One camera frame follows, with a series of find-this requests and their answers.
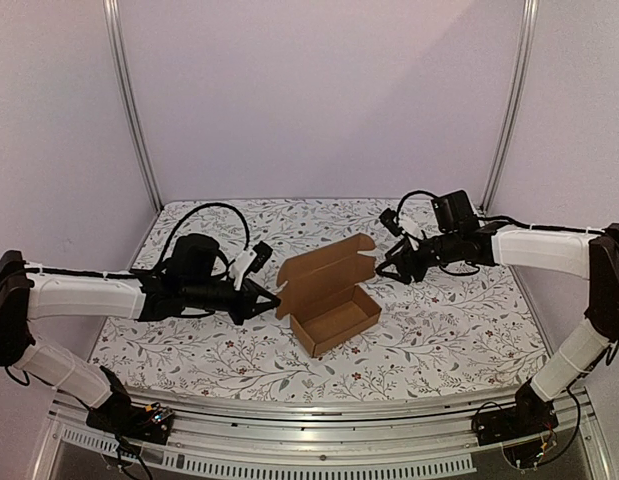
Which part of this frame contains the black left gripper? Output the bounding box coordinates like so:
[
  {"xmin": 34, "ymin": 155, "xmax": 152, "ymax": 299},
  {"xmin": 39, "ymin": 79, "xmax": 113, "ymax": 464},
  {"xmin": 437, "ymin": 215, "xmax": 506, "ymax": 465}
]
[{"xmin": 183, "ymin": 279, "xmax": 281, "ymax": 327}]

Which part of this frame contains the brown cardboard box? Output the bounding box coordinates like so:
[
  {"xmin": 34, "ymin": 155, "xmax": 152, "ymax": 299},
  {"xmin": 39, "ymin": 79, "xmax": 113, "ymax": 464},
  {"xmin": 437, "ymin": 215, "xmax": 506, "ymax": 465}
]
[{"xmin": 275, "ymin": 233, "xmax": 382, "ymax": 358}]

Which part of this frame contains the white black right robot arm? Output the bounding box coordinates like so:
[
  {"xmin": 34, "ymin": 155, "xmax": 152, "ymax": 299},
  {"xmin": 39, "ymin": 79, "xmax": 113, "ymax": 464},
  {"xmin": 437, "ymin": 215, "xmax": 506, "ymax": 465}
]
[{"xmin": 376, "ymin": 190, "xmax": 619, "ymax": 436}]

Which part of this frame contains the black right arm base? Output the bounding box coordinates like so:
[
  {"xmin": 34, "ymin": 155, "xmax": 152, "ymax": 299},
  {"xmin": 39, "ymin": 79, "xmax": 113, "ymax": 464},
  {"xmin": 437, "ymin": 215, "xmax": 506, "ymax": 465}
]
[{"xmin": 471, "ymin": 407, "xmax": 559, "ymax": 446}]

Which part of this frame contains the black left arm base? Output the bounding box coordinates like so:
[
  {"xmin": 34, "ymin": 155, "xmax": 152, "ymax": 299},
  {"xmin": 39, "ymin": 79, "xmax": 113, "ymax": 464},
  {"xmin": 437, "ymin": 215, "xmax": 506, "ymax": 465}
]
[{"xmin": 86, "ymin": 398, "xmax": 175, "ymax": 445}]

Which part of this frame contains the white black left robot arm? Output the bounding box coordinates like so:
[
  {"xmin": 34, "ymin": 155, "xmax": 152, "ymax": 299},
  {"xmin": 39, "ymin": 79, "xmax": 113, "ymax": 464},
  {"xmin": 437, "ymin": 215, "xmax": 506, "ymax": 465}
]
[{"xmin": 0, "ymin": 234, "xmax": 281, "ymax": 434}]

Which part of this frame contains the floral patterned table mat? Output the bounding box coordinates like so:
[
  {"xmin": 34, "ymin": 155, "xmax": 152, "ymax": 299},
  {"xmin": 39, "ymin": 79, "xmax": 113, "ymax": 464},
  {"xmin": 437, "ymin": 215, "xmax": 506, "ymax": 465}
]
[{"xmin": 91, "ymin": 199, "xmax": 548, "ymax": 403}]

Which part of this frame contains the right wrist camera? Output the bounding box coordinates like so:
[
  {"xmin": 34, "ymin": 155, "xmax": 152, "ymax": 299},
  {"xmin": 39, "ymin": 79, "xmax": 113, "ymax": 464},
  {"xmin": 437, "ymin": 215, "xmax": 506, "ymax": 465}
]
[{"xmin": 379, "ymin": 208, "xmax": 425, "ymax": 250}]

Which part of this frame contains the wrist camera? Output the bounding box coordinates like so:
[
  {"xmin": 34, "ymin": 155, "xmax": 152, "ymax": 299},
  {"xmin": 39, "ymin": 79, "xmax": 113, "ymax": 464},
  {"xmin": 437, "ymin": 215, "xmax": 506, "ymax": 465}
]
[
  {"xmin": 379, "ymin": 208, "xmax": 425, "ymax": 250},
  {"xmin": 228, "ymin": 241, "xmax": 273, "ymax": 291}
]

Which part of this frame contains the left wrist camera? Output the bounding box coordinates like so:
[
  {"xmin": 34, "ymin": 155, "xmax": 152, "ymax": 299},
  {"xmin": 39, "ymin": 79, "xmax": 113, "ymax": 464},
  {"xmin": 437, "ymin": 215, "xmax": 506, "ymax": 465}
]
[{"xmin": 228, "ymin": 241, "xmax": 273, "ymax": 291}]

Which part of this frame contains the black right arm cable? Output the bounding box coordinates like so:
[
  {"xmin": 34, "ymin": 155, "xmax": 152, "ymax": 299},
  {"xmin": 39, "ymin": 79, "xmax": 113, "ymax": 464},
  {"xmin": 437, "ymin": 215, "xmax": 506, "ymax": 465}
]
[{"xmin": 396, "ymin": 189, "xmax": 610, "ymax": 236}]

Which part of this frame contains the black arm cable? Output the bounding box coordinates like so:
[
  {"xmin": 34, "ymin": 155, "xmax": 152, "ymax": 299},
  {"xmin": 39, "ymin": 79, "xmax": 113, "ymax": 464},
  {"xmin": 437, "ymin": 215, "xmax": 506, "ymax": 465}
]
[
  {"xmin": 396, "ymin": 189, "xmax": 610, "ymax": 236},
  {"xmin": 156, "ymin": 201, "xmax": 253, "ymax": 266}
]

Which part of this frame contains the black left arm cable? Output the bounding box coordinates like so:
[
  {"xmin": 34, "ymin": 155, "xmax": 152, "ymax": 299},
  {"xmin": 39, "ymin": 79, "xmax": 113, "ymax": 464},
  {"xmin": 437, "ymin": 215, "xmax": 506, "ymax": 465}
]
[{"xmin": 156, "ymin": 201, "xmax": 253, "ymax": 266}]

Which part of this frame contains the aluminium front rail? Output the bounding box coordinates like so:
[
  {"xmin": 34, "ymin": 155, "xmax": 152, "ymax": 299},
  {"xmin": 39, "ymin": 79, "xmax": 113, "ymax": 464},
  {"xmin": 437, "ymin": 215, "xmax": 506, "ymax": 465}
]
[{"xmin": 30, "ymin": 388, "xmax": 616, "ymax": 479}]

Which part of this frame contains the right aluminium frame post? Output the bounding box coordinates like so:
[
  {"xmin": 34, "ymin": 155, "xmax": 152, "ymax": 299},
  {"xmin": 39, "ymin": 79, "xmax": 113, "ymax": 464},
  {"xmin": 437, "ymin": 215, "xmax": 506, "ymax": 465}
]
[{"xmin": 480, "ymin": 0, "xmax": 540, "ymax": 212}]

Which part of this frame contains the aluminium frame post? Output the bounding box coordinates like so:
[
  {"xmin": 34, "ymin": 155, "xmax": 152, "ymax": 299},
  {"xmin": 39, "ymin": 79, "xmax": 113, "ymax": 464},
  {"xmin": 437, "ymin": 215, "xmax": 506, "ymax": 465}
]
[
  {"xmin": 480, "ymin": 0, "xmax": 540, "ymax": 212},
  {"xmin": 102, "ymin": 0, "xmax": 164, "ymax": 213}
]

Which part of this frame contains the left aluminium frame post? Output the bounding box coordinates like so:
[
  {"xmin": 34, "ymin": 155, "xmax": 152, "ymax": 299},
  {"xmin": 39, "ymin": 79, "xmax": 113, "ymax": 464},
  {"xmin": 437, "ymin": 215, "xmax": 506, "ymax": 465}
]
[{"xmin": 102, "ymin": 0, "xmax": 164, "ymax": 213}]

